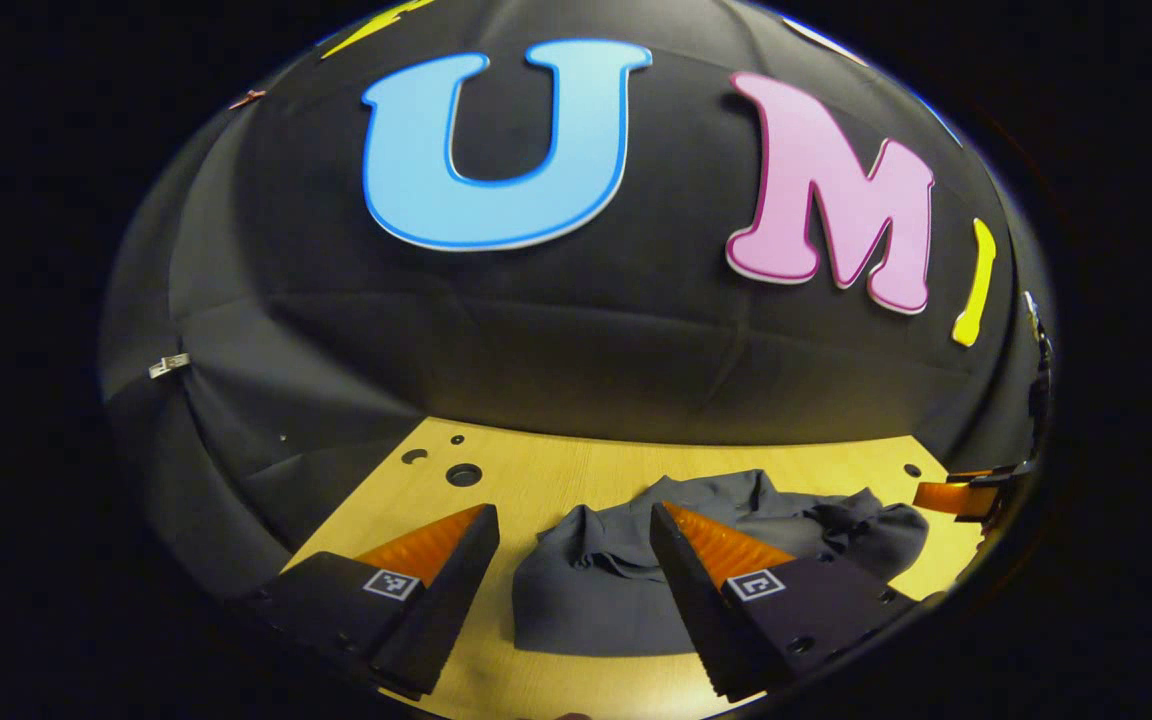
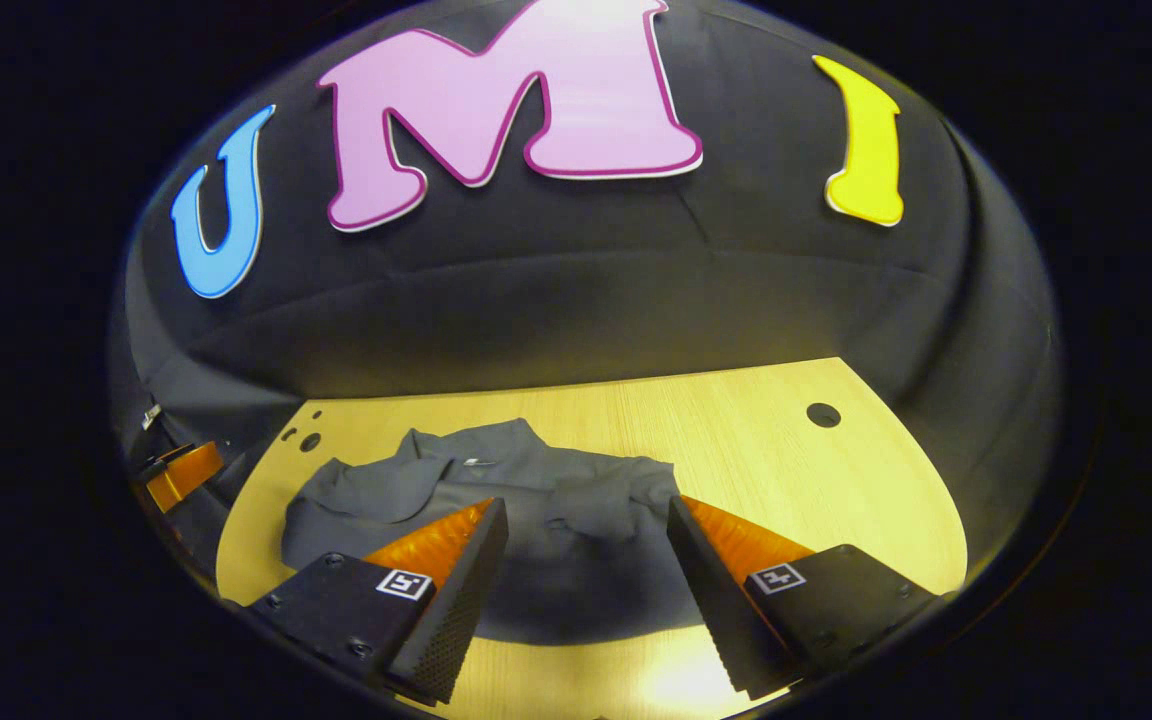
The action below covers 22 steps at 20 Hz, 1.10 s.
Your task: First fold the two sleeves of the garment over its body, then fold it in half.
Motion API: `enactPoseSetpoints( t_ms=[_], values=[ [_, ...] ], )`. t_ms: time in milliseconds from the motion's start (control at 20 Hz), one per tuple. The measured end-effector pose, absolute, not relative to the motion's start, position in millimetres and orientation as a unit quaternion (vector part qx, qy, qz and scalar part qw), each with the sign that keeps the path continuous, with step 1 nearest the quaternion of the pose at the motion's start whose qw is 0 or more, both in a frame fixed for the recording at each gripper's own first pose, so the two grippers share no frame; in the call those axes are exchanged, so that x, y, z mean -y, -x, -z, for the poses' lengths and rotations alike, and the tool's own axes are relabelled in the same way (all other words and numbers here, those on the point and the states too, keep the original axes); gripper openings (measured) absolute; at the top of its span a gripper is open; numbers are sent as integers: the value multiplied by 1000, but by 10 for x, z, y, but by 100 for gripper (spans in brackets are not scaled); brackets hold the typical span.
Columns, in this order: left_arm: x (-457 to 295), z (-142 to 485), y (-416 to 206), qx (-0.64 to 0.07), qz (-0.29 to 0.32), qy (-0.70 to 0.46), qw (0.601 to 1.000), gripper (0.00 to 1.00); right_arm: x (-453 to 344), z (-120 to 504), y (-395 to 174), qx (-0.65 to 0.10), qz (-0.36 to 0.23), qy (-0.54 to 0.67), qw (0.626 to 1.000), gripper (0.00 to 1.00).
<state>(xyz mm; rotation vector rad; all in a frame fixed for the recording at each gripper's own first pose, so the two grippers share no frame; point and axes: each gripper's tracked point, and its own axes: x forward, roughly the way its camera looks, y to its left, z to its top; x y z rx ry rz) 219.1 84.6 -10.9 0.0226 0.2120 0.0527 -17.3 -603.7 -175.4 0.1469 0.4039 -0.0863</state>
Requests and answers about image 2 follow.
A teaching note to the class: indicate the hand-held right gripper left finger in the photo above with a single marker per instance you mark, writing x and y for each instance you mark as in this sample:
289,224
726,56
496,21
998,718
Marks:
456,600

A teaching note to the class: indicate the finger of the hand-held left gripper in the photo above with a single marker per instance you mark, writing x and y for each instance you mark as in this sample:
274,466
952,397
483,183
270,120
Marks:
154,464
186,472

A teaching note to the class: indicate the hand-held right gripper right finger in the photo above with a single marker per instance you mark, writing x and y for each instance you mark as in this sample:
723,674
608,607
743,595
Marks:
711,600

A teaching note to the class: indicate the grey polo shirt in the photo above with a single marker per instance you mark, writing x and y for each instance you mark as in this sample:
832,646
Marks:
576,565

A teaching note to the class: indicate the small white clip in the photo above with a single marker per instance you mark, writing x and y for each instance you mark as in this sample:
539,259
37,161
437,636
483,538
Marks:
150,415

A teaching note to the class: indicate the black backdrop cloth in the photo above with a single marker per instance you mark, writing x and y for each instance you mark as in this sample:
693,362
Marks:
586,290

